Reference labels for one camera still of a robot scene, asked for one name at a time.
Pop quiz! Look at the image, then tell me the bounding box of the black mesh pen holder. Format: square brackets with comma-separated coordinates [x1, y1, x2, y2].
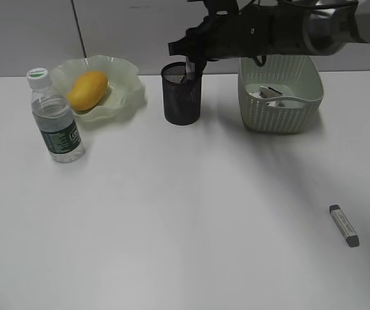
[161, 62, 202, 126]

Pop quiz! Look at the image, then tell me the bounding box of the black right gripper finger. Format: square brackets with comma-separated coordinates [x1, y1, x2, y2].
[194, 57, 207, 78]

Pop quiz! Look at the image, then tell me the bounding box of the waste paper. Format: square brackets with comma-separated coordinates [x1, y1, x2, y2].
[249, 85, 295, 109]

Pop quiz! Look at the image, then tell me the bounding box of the yellow mango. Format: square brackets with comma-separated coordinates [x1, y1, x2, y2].
[67, 70, 108, 112]

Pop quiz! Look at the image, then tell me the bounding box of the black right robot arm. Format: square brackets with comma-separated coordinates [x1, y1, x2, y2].
[168, 1, 370, 76]

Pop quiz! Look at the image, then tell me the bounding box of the wavy translucent green plate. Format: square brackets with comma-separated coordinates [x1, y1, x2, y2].
[50, 55, 145, 124]

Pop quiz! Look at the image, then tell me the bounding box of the pale green plastic basket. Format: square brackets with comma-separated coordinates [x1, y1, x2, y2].
[238, 55, 324, 134]

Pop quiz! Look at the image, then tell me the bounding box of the white grey eraser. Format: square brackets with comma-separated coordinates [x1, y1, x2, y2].
[185, 57, 195, 81]
[329, 205, 360, 247]

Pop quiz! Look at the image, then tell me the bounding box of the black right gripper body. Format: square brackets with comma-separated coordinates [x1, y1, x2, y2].
[168, 1, 246, 61]

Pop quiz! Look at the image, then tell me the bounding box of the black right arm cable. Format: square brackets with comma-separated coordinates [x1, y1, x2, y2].
[251, 54, 268, 68]

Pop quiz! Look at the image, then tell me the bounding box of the clear water bottle green label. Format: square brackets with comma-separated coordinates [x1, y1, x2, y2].
[26, 68, 85, 163]

